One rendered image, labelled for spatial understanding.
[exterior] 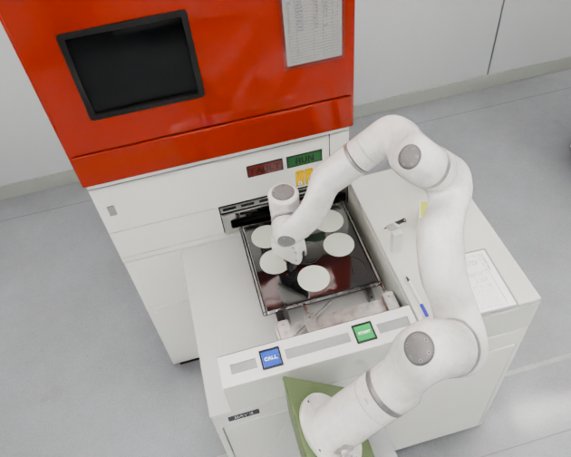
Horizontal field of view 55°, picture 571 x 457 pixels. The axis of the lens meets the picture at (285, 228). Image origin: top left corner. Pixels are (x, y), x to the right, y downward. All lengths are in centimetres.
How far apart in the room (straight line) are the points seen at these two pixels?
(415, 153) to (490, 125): 260
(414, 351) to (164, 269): 115
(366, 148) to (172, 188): 68
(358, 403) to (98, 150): 93
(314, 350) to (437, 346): 49
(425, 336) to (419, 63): 276
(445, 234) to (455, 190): 12
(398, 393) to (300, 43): 88
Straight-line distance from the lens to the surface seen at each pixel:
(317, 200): 140
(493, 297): 164
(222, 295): 180
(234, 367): 151
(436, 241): 119
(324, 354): 150
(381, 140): 133
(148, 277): 206
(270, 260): 176
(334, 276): 171
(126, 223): 184
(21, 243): 347
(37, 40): 142
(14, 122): 344
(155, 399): 262
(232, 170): 174
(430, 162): 118
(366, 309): 167
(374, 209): 180
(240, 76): 149
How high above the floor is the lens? 228
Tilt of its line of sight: 49 degrees down
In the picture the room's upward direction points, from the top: 7 degrees counter-clockwise
